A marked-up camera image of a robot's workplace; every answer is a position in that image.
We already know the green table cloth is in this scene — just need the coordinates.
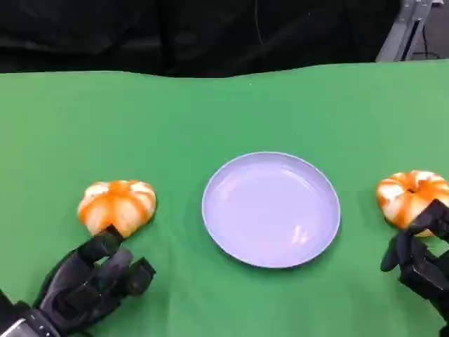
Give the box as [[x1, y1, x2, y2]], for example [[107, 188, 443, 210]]
[[0, 59, 449, 337]]

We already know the orange and white bread roll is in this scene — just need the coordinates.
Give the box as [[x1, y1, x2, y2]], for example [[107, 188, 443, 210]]
[[76, 180, 157, 237], [376, 170, 449, 239]]

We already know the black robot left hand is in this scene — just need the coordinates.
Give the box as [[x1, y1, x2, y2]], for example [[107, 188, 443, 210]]
[[33, 223, 157, 337]]

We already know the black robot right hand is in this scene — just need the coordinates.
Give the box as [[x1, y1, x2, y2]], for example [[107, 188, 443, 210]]
[[380, 199, 449, 331]]

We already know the grey metal frame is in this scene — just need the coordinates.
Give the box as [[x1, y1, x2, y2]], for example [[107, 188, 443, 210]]
[[377, 0, 449, 63]]

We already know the thin black cable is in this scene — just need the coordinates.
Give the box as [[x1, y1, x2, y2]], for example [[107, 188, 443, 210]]
[[255, 0, 266, 45]]

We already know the black backdrop cloth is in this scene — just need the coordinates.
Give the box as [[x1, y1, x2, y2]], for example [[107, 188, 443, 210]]
[[0, 0, 401, 79]]

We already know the lilac plate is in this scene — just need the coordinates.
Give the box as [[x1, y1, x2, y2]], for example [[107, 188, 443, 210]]
[[201, 151, 341, 270]]

